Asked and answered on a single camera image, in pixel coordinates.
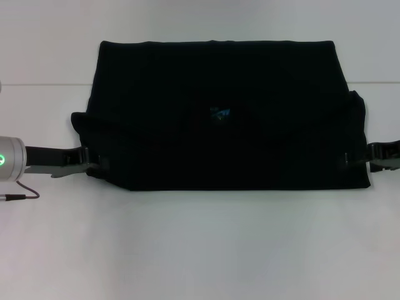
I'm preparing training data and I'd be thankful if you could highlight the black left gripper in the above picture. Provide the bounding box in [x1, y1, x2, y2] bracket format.
[24, 145, 109, 180]

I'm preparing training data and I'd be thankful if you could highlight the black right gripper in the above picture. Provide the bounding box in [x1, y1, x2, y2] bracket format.
[344, 141, 400, 173]

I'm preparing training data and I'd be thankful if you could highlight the black t-shirt with FREE print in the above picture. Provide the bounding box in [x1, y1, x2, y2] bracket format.
[70, 39, 373, 192]

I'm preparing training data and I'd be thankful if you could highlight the left arm connector cable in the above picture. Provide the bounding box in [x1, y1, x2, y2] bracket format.
[0, 180, 41, 203]

